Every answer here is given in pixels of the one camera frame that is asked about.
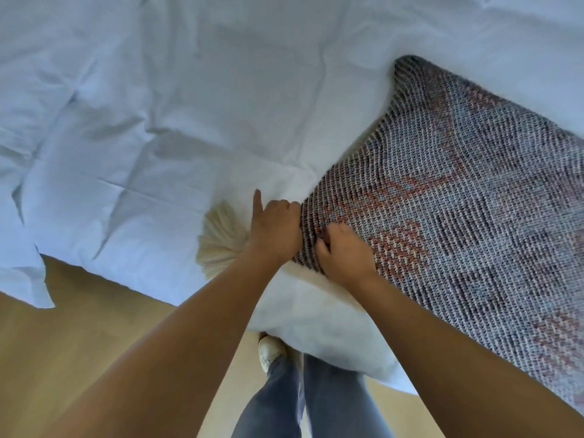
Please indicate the person's right hand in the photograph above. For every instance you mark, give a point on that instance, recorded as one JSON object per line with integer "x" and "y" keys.
{"x": 349, "y": 259}

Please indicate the person's left hand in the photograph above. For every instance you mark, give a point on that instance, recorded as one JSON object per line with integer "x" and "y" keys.
{"x": 273, "y": 234}

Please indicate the person's right thumb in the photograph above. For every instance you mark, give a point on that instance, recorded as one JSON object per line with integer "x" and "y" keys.
{"x": 320, "y": 253}

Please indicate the grey red woven blanket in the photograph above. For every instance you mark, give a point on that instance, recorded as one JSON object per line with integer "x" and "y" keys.
{"x": 465, "y": 214}

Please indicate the person's left forearm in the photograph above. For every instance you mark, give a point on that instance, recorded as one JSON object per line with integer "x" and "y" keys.
{"x": 182, "y": 346}

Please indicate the person's right forearm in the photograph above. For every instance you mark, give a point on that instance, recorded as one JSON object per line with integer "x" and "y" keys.
{"x": 438, "y": 360}

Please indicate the cream yarn tassel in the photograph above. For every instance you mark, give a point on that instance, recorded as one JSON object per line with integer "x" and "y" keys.
{"x": 223, "y": 241}

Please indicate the white shoe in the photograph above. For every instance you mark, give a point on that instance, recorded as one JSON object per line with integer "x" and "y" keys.
{"x": 270, "y": 350}

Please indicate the blue jeans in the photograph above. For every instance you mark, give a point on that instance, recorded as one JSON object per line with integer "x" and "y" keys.
{"x": 319, "y": 401}

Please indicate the white duvet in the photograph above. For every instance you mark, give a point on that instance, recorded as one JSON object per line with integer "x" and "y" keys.
{"x": 191, "y": 109}

